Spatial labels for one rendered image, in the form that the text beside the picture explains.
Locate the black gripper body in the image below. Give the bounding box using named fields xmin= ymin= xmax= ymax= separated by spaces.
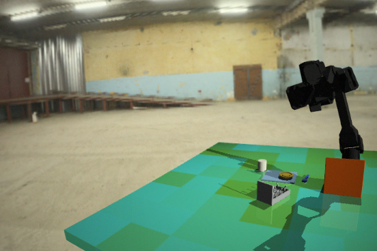
xmin=286 ymin=67 xmax=359 ymax=110

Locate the white cylinder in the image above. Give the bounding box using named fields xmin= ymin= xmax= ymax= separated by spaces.
xmin=257 ymin=159 xmax=266 ymax=171

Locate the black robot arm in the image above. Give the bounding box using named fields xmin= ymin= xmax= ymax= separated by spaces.
xmin=299 ymin=60 xmax=364 ymax=160

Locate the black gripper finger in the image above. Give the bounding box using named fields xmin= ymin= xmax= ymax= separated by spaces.
xmin=293 ymin=83 xmax=315 ymax=106
xmin=336 ymin=68 xmax=354 ymax=92

